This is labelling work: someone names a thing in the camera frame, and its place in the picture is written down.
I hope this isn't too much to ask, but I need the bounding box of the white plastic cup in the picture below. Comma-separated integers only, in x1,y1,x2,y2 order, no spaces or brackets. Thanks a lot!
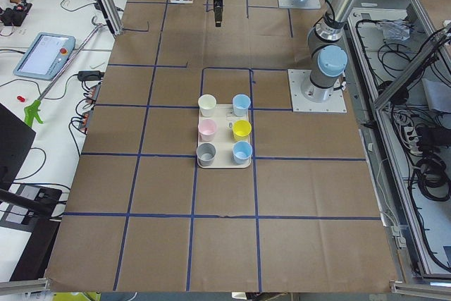
198,94,216,117

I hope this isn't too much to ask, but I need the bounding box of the light blue plastic cup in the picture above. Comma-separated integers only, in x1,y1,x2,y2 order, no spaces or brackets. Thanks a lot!
232,94,251,117

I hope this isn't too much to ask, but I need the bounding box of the pink plastic cup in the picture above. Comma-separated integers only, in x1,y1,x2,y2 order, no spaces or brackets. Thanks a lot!
198,118,217,142

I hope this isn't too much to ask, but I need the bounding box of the yellow plastic cup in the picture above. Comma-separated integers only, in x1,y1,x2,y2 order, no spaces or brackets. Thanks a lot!
232,120,252,141

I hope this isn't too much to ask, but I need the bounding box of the grey plastic cup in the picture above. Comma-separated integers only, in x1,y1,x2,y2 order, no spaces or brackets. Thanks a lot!
196,142,216,167

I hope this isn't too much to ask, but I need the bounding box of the cream rabbit print tray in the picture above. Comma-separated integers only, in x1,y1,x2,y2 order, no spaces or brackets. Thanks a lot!
197,104,252,169

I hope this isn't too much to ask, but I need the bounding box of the black power adapter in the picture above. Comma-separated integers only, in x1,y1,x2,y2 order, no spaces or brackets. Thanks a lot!
77,70,104,82

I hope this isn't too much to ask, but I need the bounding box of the teach pendant tablet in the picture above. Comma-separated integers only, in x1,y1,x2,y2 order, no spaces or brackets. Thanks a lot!
13,32,75,80

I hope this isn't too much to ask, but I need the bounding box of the brown paper table cover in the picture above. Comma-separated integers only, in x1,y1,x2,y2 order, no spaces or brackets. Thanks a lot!
46,0,397,293

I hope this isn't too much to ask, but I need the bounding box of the black computer monitor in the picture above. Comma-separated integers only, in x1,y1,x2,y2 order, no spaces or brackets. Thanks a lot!
1,106,61,224

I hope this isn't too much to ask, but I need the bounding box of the green handled reach grabber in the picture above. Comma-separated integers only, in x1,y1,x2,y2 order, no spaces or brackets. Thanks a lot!
24,22,106,127

